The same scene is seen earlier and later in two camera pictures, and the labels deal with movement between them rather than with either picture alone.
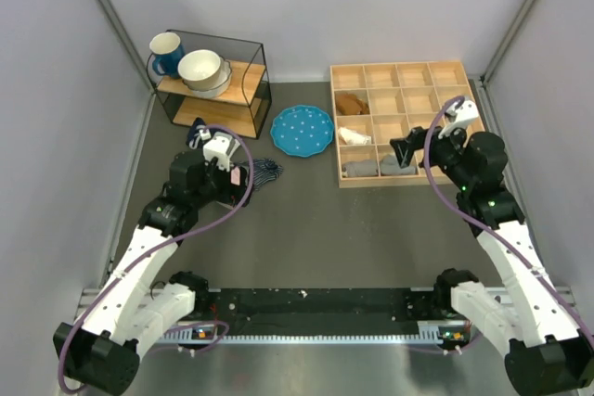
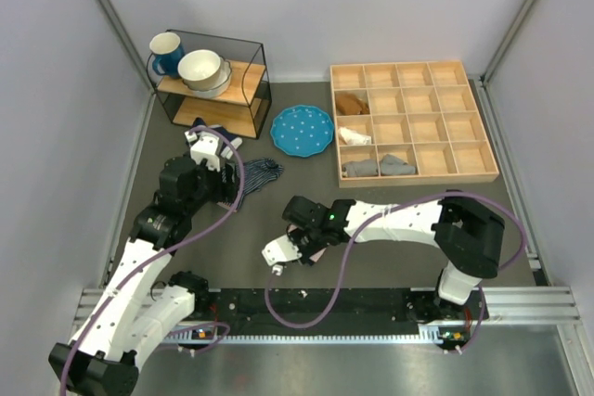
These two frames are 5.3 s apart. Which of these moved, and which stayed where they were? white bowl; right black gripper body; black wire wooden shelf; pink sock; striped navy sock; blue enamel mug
Moved: pink sock; right black gripper body
Stayed: blue enamel mug; white bowl; black wire wooden shelf; striped navy sock
